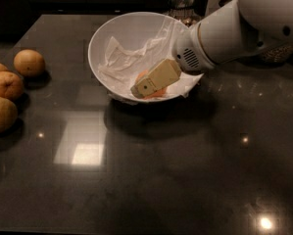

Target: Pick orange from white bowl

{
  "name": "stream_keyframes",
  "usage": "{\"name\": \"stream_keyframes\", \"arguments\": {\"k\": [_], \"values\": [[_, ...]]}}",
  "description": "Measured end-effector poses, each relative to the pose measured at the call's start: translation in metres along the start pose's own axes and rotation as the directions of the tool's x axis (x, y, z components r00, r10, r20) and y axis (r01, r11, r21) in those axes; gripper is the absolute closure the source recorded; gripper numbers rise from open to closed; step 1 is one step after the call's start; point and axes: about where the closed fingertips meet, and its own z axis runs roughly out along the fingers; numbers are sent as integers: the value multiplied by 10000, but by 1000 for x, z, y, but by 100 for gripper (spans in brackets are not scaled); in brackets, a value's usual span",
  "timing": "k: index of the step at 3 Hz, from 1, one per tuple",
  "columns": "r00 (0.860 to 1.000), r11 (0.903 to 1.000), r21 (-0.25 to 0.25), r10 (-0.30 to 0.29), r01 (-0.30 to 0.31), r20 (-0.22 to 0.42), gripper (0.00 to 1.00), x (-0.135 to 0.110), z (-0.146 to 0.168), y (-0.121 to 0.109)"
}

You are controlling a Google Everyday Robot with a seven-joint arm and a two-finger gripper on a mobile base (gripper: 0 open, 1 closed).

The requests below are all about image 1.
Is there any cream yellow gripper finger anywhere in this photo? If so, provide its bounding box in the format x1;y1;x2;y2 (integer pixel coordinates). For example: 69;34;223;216
130;59;181;99

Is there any white tissue paper liner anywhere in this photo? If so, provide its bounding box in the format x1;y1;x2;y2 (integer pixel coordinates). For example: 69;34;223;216
97;16;204;106

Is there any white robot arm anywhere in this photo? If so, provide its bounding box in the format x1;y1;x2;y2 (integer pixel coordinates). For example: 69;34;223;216
131;0;293;98

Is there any yellowish orange at left front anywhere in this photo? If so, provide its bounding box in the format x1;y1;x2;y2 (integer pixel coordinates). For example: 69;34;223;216
0;97;18;133

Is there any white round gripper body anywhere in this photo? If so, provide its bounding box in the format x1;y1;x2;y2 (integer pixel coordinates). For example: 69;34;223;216
171;23;216;72

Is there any left glass cereal jar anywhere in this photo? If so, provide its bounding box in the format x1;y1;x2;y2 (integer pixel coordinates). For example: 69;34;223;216
165;0;201;27

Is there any right glass cereal jar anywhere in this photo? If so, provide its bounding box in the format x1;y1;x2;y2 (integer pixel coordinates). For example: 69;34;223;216
259;44;293;65

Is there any white bowl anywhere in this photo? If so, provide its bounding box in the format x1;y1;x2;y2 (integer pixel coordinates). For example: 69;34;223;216
87;11;204;104

